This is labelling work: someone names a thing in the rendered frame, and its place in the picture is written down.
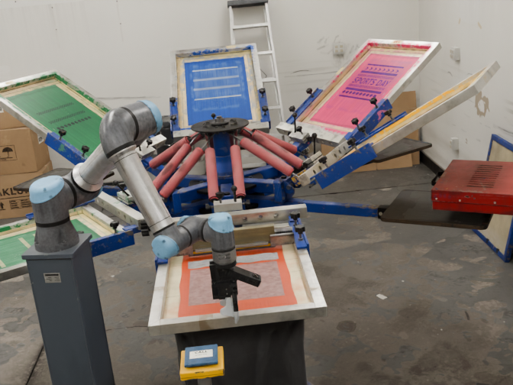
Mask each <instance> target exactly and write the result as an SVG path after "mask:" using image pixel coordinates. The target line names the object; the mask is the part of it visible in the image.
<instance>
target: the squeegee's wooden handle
mask: <svg viewBox="0 0 513 385"><path fill-rule="evenodd" d="M274 234H275V231H274V224H267V225H253V226H246V227H239V228H234V240H235V245H236V244H249V243H257V242H264V241H268V244H270V235H274ZM202 248H211V242H204V241H197V242H195V243H194V244H193V245H192V250H193V252H194V251H195V249H202Z"/></svg>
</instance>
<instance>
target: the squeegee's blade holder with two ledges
mask: <svg viewBox="0 0 513 385"><path fill-rule="evenodd" d="M261 245H268V241H264V242H257V243H249V244H236V245H235V247H236V248H247V247H254V246H261ZM206 251H212V249H211V247H209V248H202V249H195V252H196V253H198V252H206Z"/></svg>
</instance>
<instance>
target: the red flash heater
mask: <svg viewBox="0 0 513 385"><path fill-rule="evenodd" d="M431 201H433V209H436V210H446V211H457V212H477V213H487V214H498V215H513V162H503V161H484V160H452V161H451V162H450V164H449V166H448V167H447V168H446V170H445V171H444V172H443V174H442V175H441V177H440V179H439V180H438V181H437V182H436V184H435V185H434V187H433V188H432V189H431Z"/></svg>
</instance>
